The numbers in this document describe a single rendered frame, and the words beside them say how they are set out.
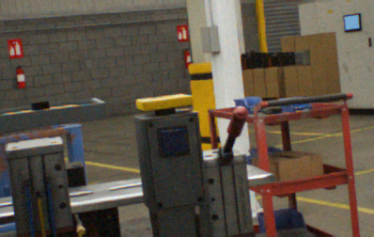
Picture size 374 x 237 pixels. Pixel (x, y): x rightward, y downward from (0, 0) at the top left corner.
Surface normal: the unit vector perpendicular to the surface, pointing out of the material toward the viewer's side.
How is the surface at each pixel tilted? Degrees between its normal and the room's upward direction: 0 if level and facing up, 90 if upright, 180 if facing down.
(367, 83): 90
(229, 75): 90
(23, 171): 90
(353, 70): 90
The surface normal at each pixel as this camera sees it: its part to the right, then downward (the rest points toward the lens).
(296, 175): 0.41, 0.03
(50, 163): 0.21, 0.06
